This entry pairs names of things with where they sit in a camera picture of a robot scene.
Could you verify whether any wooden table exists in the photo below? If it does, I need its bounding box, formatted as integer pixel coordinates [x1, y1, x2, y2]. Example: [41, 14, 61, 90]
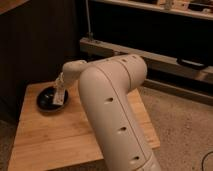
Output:
[7, 79, 161, 171]

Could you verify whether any metal pole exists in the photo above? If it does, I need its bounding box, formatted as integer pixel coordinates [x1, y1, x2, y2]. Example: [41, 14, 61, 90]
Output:
[85, 0, 93, 41]

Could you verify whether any black handle object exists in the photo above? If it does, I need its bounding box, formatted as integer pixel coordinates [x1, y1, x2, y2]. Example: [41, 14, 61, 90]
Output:
[176, 58, 208, 70]

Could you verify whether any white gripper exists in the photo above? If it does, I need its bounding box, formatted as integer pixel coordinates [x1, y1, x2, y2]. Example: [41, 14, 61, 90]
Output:
[53, 73, 67, 105]

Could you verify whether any black cable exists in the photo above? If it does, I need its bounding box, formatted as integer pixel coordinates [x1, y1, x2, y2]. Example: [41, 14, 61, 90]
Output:
[200, 150, 213, 171]

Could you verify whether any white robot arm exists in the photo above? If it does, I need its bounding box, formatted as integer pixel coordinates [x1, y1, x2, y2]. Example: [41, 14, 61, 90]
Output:
[53, 54, 161, 171]

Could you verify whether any black ceramic bowl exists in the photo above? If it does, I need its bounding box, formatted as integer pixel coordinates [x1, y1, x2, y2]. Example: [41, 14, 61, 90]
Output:
[36, 86, 69, 112]

